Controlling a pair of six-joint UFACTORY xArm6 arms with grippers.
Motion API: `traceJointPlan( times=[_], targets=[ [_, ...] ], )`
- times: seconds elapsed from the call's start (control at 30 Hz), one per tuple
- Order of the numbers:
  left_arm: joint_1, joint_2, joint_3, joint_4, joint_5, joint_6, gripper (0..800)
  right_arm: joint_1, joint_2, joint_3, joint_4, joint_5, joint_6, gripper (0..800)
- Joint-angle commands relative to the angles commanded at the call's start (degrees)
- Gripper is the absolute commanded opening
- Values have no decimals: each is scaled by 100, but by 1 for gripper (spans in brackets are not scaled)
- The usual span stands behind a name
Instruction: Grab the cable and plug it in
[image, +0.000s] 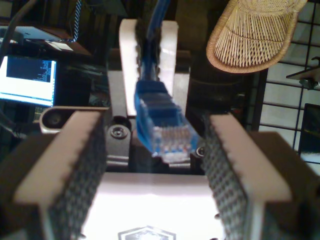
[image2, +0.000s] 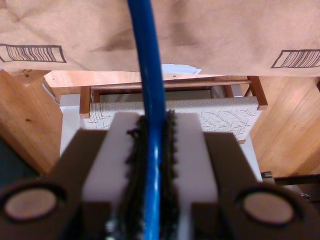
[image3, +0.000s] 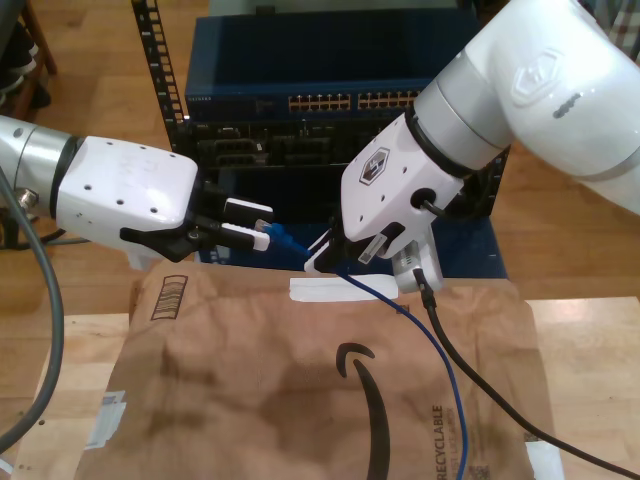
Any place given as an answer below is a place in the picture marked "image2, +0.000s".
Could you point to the white paper scrap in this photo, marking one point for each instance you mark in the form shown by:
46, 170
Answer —
180, 68

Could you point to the wooden stool woven seat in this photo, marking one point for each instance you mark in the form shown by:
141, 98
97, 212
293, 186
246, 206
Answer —
225, 117

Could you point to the white floor panel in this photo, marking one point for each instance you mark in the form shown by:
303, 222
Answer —
70, 125

